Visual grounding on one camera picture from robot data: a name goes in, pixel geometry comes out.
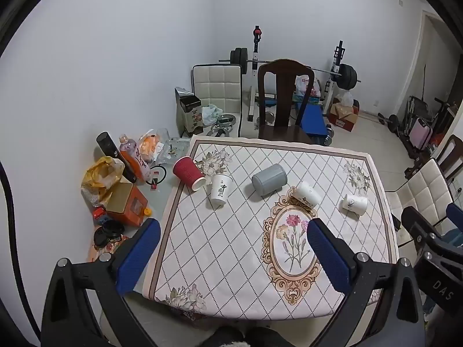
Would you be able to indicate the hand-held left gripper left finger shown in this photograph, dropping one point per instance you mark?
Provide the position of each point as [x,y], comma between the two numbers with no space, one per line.
[139,256]

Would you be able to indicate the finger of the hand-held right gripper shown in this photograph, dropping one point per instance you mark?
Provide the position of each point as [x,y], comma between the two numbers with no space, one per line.
[455,212]
[416,222]

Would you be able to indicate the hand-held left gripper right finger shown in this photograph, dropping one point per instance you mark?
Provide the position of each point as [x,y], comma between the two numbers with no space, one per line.
[327,260]

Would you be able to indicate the white printed paper cup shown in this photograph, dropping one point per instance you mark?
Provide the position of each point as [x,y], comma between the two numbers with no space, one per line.
[307,192]
[220,189]
[356,202]

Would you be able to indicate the red ribbed paper cup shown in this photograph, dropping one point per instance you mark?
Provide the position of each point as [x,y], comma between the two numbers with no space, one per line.
[186,171]

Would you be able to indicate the grey plastic cup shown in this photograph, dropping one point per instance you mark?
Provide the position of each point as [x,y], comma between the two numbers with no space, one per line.
[269,180]

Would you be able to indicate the white padded chair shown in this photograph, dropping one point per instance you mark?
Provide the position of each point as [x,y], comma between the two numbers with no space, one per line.
[217,86]
[423,191]

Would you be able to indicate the black round lid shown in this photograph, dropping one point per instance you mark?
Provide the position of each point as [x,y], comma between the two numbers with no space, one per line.
[108,231]

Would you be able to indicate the orange bottle cap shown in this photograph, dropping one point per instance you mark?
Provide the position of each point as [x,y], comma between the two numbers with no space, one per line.
[147,211]

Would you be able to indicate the orange cardboard box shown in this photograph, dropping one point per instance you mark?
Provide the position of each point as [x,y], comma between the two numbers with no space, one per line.
[124,202]

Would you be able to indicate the dark wooden chair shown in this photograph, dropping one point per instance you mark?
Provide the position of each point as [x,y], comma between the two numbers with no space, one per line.
[452,151]
[285,130]

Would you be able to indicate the floral quilted table cloth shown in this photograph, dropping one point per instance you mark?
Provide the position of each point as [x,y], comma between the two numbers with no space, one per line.
[224,245]

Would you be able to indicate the pink suitcase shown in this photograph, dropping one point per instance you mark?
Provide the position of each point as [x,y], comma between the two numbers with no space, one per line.
[420,133]

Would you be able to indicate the yellow plastic bag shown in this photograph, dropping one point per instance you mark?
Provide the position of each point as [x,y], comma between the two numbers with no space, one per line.
[103,177]

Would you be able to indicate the pink labelled drink bottle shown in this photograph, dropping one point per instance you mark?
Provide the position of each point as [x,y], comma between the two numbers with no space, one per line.
[132,153]

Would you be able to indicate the black dumbbell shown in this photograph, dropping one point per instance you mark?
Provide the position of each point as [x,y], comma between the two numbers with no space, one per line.
[390,120]

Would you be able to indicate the clear bag of orange snacks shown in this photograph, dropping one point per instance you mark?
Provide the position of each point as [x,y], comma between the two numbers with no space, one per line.
[148,146]

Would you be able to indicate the clear glass ashtray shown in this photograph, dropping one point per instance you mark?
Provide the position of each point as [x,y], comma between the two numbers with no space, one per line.
[173,150]

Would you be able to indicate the black folding exercise machine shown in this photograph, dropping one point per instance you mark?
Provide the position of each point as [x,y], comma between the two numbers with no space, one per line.
[417,106]

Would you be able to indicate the black thermos bottle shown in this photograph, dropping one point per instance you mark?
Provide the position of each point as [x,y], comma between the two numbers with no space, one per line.
[108,146]

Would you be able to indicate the chrome dumbbell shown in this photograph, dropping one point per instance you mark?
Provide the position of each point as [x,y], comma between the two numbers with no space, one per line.
[328,135]

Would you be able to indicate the red brown cardboard box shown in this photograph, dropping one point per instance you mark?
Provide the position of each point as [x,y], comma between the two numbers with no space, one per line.
[343,119]

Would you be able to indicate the blue weight bench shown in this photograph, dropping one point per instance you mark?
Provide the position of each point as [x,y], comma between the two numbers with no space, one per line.
[313,119]

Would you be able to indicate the dark white tea carton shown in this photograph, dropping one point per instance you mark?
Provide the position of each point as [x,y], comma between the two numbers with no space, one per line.
[190,119]

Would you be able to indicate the pale green plastic bag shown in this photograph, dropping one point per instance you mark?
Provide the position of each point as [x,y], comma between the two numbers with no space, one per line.
[210,114]

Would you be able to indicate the barbell with black plates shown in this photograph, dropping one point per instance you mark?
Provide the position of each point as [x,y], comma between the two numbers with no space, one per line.
[345,76]

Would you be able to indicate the white red printed plastic bag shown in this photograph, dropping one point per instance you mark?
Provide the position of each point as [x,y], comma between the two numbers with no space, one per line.
[305,83]

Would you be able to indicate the white squat rack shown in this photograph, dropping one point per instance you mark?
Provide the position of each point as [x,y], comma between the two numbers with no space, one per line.
[254,79]

